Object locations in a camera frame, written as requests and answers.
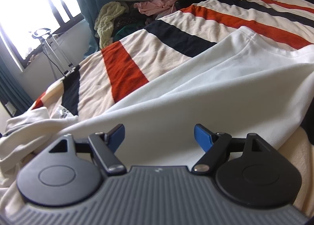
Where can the white floor stand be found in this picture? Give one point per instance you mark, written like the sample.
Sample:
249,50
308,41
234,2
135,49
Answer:
53,51

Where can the striped cream bed blanket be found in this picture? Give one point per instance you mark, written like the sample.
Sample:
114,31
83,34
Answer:
109,75

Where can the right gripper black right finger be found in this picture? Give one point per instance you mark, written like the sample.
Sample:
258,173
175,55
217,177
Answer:
249,171

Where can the teal curtain left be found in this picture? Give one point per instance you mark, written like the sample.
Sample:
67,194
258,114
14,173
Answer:
12,91

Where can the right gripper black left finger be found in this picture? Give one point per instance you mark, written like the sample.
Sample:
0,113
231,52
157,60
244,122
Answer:
69,171

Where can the dark clothes pile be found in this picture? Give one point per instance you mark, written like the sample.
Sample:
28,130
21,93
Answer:
140,13

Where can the yellow knitted garment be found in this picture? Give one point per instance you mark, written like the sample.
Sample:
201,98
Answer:
104,22

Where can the white sweatshirt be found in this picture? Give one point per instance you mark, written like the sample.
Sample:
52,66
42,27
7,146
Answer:
241,85

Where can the pink garment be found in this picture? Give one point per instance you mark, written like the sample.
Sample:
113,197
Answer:
156,7

